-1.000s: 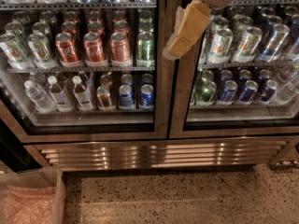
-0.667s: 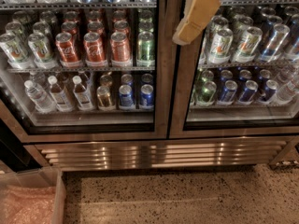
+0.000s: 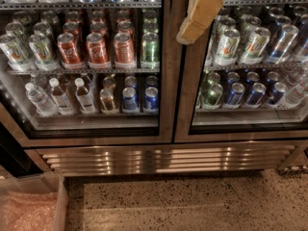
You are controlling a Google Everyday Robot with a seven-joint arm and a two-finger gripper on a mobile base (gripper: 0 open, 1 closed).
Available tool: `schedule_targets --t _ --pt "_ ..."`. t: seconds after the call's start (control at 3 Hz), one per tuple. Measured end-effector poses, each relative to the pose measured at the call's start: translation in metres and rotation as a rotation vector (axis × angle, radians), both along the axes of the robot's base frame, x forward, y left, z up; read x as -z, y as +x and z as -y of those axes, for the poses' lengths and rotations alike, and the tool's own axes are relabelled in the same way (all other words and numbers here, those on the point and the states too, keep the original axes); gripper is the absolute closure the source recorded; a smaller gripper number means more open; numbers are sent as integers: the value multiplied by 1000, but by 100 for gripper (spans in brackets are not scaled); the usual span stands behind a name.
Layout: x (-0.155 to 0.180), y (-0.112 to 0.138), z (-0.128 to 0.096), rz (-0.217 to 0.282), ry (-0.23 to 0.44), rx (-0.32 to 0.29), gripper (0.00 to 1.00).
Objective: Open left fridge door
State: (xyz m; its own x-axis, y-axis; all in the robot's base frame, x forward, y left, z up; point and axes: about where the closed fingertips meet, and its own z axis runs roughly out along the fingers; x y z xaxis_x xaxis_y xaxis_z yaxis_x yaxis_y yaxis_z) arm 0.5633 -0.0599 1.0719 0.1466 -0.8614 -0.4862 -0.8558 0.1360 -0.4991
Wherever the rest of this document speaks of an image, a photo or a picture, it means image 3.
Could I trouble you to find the green can right door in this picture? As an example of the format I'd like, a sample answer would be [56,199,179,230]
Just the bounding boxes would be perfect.
[202,84,223,109]

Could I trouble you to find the coca-cola can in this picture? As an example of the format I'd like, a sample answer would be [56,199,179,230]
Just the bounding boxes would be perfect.
[114,33,137,69]
[86,33,111,69]
[57,33,85,70]

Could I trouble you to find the front left 7up can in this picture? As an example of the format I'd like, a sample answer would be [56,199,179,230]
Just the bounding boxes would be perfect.
[0,34,32,72]

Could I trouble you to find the green front soda can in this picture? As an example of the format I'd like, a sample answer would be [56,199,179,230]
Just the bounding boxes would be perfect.
[141,32,160,68]

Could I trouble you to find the glass fridge door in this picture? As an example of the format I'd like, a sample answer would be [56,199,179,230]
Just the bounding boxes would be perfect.
[0,0,183,149]
[175,0,308,142]

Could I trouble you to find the brown tea bottle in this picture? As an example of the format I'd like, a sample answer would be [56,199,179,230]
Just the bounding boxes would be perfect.
[49,78,77,116]
[74,78,97,114]

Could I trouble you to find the pink bubble wrap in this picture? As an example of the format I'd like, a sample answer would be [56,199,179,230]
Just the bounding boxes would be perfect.
[0,191,57,231]

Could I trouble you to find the blue pepsi can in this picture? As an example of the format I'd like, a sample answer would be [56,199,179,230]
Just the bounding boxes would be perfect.
[144,87,159,113]
[122,88,140,114]

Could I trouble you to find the blue can door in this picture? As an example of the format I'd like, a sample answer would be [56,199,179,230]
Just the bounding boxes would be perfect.
[244,82,266,108]
[265,82,287,108]
[223,82,245,109]

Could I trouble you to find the right front coca-cola can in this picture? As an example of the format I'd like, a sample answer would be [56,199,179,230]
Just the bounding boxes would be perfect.
[114,33,137,69]

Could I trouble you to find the door 7up can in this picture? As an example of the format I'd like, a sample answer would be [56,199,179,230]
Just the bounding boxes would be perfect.
[214,29,241,66]
[238,27,270,65]

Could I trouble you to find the blue pepsi can right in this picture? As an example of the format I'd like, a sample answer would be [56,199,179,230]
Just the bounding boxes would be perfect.
[144,87,159,113]

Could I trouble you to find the silver blue tall can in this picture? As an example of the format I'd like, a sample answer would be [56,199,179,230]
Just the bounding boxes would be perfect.
[265,24,299,64]

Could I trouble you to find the blue pepsi can left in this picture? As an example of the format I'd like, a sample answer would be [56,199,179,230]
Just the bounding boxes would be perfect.
[122,88,140,114]

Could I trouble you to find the clear water bottle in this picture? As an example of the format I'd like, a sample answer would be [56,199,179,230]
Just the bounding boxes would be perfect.
[25,83,58,116]

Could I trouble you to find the clear plastic bin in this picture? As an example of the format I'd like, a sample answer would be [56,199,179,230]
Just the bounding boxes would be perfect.
[0,172,68,231]

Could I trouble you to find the front left coca-cola can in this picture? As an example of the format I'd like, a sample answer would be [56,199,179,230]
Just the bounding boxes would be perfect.
[57,33,85,70]

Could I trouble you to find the right door water bottle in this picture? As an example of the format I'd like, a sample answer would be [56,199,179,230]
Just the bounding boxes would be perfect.
[283,77,308,108]

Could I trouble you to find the gold soda can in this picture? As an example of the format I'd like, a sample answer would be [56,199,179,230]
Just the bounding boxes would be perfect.
[99,89,119,114]

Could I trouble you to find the middle front coca-cola can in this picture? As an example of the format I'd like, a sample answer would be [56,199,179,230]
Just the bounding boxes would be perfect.
[86,33,111,69]

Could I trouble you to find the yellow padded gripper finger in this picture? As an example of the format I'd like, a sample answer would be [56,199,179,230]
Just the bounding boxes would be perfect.
[176,0,223,45]

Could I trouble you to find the steel fridge bottom grille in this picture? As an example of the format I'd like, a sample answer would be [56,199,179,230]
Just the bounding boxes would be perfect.
[26,140,307,177]

